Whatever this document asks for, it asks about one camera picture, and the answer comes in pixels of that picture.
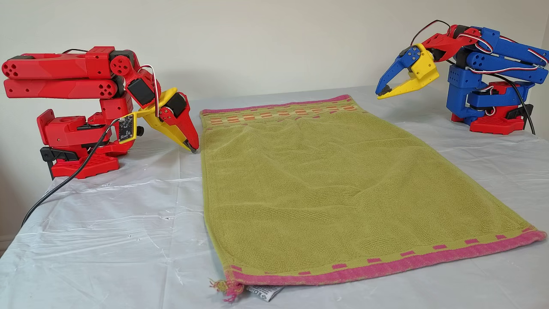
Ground green towel with pink borders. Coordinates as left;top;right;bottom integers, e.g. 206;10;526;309
199;94;547;303

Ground white plastic table cover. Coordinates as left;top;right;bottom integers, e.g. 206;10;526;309
0;82;549;309

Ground red arm's gripper camera board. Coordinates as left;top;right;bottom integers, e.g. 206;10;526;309
118;113;138;145

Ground red arm's black camera cable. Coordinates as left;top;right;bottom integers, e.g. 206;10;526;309
21;118;129;227

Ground blue arm's black camera cable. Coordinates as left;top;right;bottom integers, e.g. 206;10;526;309
446;59;537;136

